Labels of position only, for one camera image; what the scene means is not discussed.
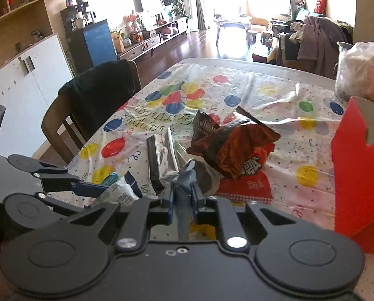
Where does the clear plastic food bag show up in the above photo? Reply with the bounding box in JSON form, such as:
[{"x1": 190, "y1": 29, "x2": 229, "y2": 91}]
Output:
[{"x1": 335, "y1": 42, "x2": 374, "y2": 105}]

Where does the large red brown snack bag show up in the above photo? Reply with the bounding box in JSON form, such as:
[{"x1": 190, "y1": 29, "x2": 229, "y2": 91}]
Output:
[{"x1": 187, "y1": 107, "x2": 281, "y2": 181}]

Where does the white blue snack packet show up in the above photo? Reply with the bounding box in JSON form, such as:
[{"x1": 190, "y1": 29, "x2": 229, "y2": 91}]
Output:
[{"x1": 91, "y1": 171, "x2": 144, "y2": 208}]

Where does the dark sideboard with blue panel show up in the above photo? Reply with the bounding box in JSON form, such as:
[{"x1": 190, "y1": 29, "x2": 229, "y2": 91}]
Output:
[{"x1": 60, "y1": 2, "x2": 118, "y2": 68}]

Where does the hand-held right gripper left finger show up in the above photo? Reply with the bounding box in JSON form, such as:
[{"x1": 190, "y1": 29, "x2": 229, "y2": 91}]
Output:
[{"x1": 65, "y1": 189, "x2": 175, "y2": 251}]

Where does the red checkered snack packet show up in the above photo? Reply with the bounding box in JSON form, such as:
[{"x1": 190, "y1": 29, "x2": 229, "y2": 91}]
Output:
[{"x1": 213, "y1": 176, "x2": 273, "y2": 205}]

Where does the wooden chair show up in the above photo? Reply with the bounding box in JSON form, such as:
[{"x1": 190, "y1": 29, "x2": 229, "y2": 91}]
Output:
[{"x1": 41, "y1": 59, "x2": 143, "y2": 165}]

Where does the pile of clothes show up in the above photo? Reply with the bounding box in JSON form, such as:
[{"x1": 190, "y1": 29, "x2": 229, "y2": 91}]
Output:
[{"x1": 267, "y1": 15, "x2": 354, "y2": 80}]

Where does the dark round cookie packet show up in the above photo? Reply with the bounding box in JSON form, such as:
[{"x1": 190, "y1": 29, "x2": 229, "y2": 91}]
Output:
[{"x1": 193, "y1": 160, "x2": 221, "y2": 195}]

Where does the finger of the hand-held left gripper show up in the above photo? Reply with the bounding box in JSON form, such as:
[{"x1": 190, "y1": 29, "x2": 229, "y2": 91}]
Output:
[
  {"x1": 32, "y1": 160, "x2": 110, "y2": 197},
  {"x1": 38, "y1": 192, "x2": 93, "y2": 217}
]

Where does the low coffee table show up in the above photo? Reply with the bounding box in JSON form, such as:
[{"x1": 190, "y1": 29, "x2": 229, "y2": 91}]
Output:
[{"x1": 212, "y1": 16, "x2": 254, "y2": 45}]

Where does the red paper sheet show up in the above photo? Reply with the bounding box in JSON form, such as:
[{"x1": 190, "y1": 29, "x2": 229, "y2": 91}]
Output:
[{"x1": 330, "y1": 96, "x2": 374, "y2": 255}]

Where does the dark brown snack packet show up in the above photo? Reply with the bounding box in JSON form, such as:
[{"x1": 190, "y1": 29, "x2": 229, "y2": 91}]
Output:
[{"x1": 191, "y1": 110, "x2": 222, "y2": 145}]

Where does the silver foil snack packet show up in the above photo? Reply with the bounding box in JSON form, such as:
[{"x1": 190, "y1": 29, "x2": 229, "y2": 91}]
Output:
[{"x1": 146, "y1": 130, "x2": 189, "y2": 195}]

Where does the black chair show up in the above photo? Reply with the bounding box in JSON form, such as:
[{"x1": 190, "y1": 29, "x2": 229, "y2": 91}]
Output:
[{"x1": 58, "y1": 59, "x2": 137, "y2": 143}]

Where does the wooden wall shelf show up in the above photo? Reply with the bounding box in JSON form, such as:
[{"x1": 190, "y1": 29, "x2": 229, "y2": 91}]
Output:
[{"x1": 0, "y1": 0, "x2": 53, "y2": 71}]

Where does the balloon print tablecloth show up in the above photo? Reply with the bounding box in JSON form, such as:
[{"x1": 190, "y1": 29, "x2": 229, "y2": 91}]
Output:
[{"x1": 66, "y1": 58, "x2": 374, "y2": 301}]

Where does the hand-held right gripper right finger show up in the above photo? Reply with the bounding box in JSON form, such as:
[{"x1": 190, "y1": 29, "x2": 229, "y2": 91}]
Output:
[{"x1": 191, "y1": 188, "x2": 301, "y2": 253}]

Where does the metal pot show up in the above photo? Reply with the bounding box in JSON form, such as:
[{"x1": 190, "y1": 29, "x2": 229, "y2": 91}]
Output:
[{"x1": 333, "y1": 41, "x2": 354, "y2": 80}]

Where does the long low tv console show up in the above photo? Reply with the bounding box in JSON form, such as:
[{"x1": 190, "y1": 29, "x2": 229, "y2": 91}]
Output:
[{"x1": 117, "y1": 17, "x2": 188, "y2": 61}]

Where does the white cabinet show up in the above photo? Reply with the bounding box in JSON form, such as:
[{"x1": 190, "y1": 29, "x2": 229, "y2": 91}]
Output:
[{"x1": 0, "y1": 33, "x2": 75, "y2": 159}]

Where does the grey blue snack packet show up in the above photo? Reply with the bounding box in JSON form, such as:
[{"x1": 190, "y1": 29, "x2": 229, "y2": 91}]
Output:
[{"x1": 171, "y1": 159, "x2": 197, "y2": 242}]

